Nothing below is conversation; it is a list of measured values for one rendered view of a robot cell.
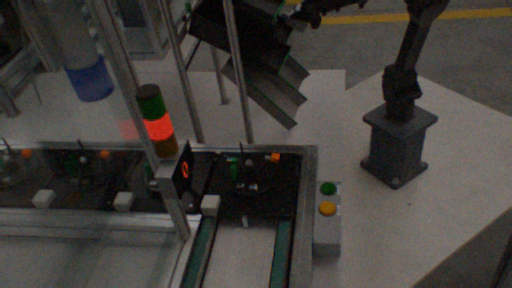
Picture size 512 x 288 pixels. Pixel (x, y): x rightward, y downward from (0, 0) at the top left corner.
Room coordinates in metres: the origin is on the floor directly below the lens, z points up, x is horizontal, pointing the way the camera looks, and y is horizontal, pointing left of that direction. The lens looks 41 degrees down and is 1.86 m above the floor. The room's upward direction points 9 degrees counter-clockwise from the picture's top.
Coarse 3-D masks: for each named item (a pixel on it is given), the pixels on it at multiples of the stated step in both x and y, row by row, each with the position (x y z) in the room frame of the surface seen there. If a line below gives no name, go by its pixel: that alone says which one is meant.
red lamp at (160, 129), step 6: (168, 114) 0.72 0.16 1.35; (144, 120) 0.70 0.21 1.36; (156, 120) 0.69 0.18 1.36; (162, 120) 0.69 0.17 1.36; (168, 120) 0.71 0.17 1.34; (150, 126) 0.69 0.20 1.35; (156, 126) 0.69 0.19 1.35; (162, 126) 0.69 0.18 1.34; (168, 126) 0.70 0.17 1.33; (150, 132) 0.69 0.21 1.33; (156, 132) 0.69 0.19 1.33; (162, 132) 0.69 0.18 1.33; (168, 132) 0.70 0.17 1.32; (156, 138) 0.69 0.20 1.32; (162, 138) 0.69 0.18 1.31
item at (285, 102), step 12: (228, 60) 1.18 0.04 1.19; (228, 72) 1.11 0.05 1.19; (252, 72) 1.19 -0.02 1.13; (264, 72) 1.20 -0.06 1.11; (252, 84) 1.08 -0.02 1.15; (264, 84) 1.16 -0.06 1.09; (276, 84) 1.18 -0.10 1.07; (288, 84) 1.17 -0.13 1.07; (252, 96) 1.09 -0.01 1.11; (264, 96) 1.07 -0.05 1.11; (276, 96) 1.14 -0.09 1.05; (288, 96) 1.17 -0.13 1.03; (300, 96) 1.15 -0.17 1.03; (264, 108) 1.07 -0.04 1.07; (276, 108) 1.05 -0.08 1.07; (288, 108) 1.12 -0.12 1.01; (288, 120) 1.04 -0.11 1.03
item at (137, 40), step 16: (112, 0) 1.89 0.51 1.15; (128, 0) 1.87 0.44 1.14; (176, 0) 2.20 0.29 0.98; (128, 16) 1.88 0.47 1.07; (160, 16) 1.97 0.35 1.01; (176, 16) 2.15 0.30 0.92; (128, 32) 1.89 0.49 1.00; (144, 32) 1.87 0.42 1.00; (160, 32) 1.92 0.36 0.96; (128, 48) 1.89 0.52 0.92; (144, 48) 1.87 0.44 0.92
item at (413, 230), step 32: (352, 96) 1.34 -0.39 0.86; (448, 96) 1.25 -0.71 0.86; (352, 128) 1.15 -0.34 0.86; (448, 128) 1.08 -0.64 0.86; (480, 128) 1.05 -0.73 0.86; (352, 160) 1.00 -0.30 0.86; (448, 160) 0.93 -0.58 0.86; (480, 160) 0.91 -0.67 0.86; (352, 192) 0.86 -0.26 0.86; (384, 192) 0.85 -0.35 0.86; (416, 192) 0.83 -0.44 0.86; (448, 192) 0.81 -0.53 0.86; (480, 192) 0.79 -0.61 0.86; (352, 224) 0.75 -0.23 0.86; (384, 224) 0.73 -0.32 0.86; (416, 224) 0.72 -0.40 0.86; (448, 224) 0.70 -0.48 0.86; (480, 224) 0.69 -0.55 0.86; (352, 256) 0.65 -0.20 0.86; (384, 256) 0.63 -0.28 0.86; (416, 256) 0.62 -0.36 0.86; (448, 256) 0.61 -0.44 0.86
